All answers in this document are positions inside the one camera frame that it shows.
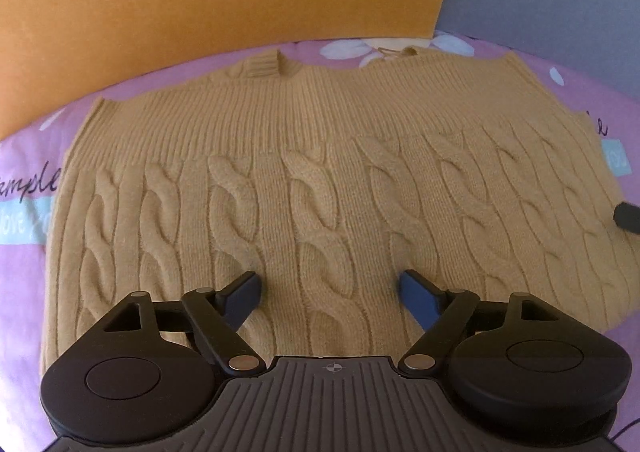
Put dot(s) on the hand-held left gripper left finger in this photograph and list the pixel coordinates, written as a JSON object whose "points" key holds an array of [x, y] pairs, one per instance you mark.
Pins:
{"points": [[245, 294]]}

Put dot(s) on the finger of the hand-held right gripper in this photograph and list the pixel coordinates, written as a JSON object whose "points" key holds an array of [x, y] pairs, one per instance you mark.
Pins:
{"points": [[627, 217]]}

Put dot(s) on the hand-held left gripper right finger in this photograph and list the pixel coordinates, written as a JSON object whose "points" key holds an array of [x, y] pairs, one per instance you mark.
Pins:
{"points": [[417, 302]]}

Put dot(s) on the purple printed bedsheet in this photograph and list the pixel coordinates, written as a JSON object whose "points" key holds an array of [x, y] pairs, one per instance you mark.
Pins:
{"points": [[30, 282]]}

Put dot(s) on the orange headboard panel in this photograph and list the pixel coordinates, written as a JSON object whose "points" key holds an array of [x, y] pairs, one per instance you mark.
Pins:
{"points": [[200, 6]]}

